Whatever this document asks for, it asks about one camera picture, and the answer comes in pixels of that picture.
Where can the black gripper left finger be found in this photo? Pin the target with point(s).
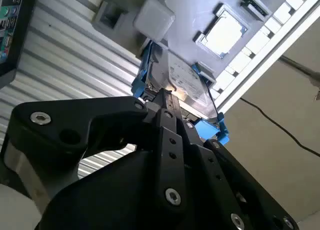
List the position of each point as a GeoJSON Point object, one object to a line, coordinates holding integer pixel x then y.
{"type": "Point", "coordinates": [62, 120]}

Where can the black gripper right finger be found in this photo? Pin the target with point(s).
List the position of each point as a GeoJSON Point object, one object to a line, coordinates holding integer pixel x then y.
{"type": "Point", "coordinates": [217, 170]}

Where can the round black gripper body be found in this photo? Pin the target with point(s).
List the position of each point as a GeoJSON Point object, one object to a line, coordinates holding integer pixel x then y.
{"type": "Point", "coordinates": [112, 202]}

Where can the hard disk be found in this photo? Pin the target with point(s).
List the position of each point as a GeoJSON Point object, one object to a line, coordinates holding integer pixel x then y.
{"type": "Point", "coordinates": [185, 77]}

